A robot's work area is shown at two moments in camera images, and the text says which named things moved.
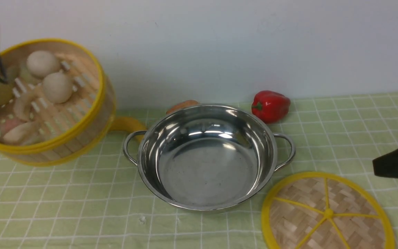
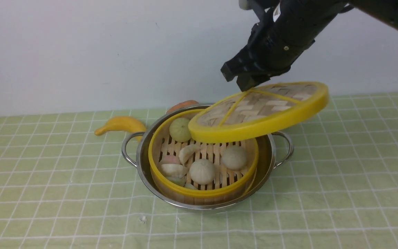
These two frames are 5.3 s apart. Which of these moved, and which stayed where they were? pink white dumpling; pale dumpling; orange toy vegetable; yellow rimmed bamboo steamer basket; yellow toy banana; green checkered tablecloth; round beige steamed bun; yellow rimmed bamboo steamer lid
Moved: round beige steamed bun; yellow rimmed bamboo steamer lid; pink white dumpling; yellow rimmed bamboo steamer basket; pale dumpling
Stayed: yellow toy banana; green checkered tablecloth; orange toy vegetable
